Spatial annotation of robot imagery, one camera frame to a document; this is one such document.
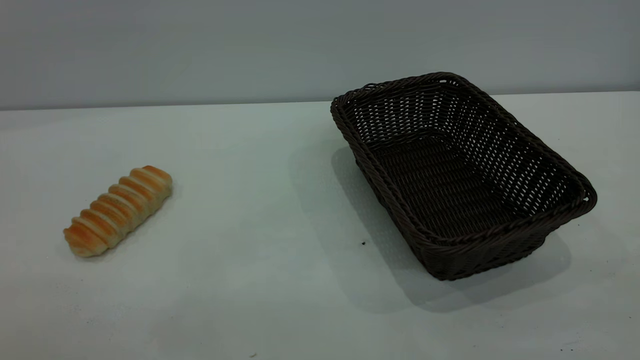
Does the dark brown wicker basket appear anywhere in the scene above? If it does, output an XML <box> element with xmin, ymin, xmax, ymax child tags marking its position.
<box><xmin>330</xmin><ymin>71</ymin><xmax>598</xmax><ymax>281</ymax></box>

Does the ridged golden bread loaf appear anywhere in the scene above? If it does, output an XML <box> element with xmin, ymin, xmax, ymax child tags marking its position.
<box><xmin>63</xmin><ymin>165</ymin><xmax>174</xmax><ymax>258</ymax></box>

